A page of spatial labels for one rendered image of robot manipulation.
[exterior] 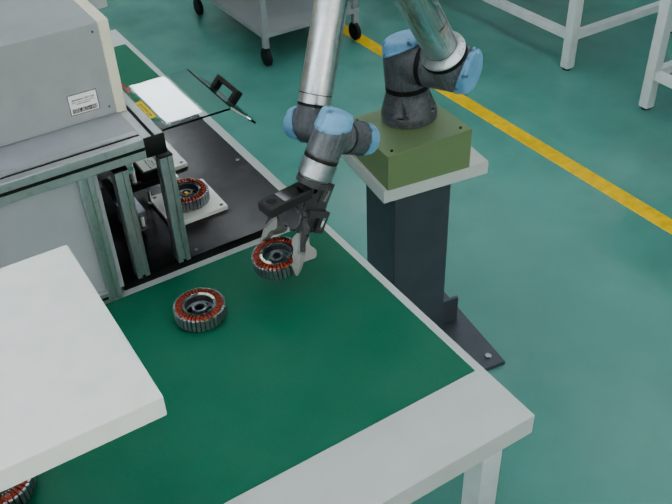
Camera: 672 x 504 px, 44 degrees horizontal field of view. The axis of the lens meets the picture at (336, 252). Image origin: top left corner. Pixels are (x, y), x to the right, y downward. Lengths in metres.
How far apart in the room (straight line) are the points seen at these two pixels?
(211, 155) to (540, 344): 1.26
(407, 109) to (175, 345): 0.89
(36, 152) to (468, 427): 0.99
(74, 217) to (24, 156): 0.15
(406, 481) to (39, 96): 1.03
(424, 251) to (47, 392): 1.56
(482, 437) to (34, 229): 0.96
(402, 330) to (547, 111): 2.53
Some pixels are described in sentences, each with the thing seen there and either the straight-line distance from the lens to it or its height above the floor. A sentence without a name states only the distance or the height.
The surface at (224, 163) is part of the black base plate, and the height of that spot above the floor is 0.77.
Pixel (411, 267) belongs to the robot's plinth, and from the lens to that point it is 2.48.
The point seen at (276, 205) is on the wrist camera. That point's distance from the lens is 1.73.
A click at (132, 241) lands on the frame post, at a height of 0.87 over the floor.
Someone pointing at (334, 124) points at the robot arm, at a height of 1.11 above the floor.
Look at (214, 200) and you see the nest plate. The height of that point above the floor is 0.78.
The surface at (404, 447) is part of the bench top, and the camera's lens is 1.55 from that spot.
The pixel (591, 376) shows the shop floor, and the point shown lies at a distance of 2.78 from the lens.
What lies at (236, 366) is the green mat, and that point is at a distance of 1.71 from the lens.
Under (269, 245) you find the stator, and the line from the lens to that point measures 1.85.
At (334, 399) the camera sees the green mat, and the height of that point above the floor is 0.75.
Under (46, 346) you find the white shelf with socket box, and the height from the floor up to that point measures 1.20.
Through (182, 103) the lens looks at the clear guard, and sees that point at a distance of 1.96.
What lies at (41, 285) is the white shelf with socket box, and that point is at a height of 1.21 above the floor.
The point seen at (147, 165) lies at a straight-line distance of 2.03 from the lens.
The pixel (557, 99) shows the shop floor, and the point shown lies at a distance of 4.27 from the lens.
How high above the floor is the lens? 1.96
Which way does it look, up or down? 38 degrees down
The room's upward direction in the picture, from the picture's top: 2 degrees counter-clockwise
